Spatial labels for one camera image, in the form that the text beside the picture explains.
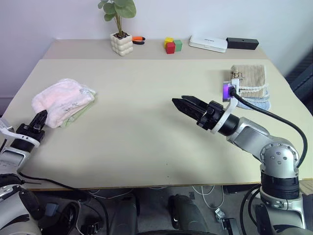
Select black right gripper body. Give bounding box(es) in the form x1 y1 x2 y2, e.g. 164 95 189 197
197 100 224 132

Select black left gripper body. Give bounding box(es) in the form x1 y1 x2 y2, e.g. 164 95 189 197
16 122 45 142

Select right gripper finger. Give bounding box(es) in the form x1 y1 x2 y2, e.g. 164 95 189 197
180 95 210 110
172 98 207 122

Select pink towel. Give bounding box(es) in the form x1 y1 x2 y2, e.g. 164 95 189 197
31 78 96 128

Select light green towel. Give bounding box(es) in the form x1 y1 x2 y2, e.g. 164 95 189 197
60 88 98 129

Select light blue towel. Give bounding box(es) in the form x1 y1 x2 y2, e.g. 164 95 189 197
236 90 272 111

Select beige ribbed towel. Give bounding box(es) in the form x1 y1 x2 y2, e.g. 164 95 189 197
229 64 269 98

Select white flat box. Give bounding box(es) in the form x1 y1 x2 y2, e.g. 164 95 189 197
188 35 228 53

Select black rectangular box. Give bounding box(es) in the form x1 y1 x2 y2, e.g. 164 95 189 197
226 37 260 51

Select white bubble plant pot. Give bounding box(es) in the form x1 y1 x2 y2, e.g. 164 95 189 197
110 32 134 57

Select dark ribbed chair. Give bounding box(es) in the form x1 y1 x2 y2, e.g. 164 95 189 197
285 48 313 103

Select dark rounded shape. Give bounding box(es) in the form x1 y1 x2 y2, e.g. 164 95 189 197
168 194 203 231
107 194 140 228

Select green leafy plant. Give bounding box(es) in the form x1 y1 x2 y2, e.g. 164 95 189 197
97 0 137 37

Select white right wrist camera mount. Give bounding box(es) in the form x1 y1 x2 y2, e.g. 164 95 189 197
210 77 242 134

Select white floor cables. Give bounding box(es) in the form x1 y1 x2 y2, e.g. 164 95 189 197
192 185 224 209

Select metal caster bracket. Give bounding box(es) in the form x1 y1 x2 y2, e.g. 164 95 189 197
215 208 235 231

